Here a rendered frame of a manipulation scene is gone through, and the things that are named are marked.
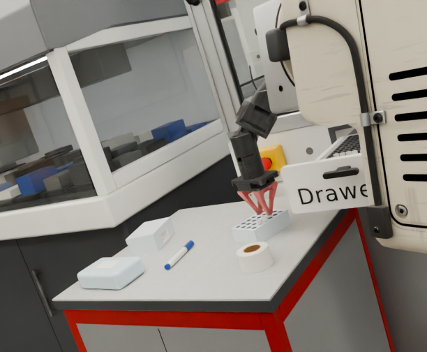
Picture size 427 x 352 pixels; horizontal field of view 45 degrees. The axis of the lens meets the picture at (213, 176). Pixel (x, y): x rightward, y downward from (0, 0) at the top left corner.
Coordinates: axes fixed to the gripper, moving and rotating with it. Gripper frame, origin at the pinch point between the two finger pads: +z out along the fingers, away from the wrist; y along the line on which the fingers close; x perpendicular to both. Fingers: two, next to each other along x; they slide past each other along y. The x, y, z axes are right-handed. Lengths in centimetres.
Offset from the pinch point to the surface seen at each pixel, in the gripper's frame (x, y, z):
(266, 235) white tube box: 2.9, -1.5, 4.8
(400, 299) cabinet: -34, -7, 42
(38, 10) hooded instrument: 10, 56, -65
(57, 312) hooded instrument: 22, 110, 38
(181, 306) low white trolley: 30.9, -1.8, 7.5
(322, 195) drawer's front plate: -1.7, -17.4, -3.4
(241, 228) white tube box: 5.6, 3.5, 2.2
